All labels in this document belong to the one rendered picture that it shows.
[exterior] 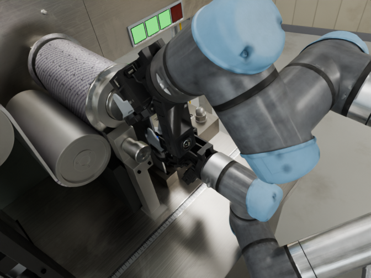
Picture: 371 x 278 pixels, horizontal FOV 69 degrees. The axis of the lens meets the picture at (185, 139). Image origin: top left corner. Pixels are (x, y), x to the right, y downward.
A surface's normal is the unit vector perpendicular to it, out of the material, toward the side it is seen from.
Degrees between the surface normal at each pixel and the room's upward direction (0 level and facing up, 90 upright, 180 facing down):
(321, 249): 21
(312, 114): 61
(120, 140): 90
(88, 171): 90
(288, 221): 0
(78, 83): 46
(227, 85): 71
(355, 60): 15
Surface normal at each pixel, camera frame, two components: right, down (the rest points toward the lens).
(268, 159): -0.39, 0.51
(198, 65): -0.68, 0.58
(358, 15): -0.49, 0.67
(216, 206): -0.11, -0.69
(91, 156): 0.73, 0.44
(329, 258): -0.32, -0.22
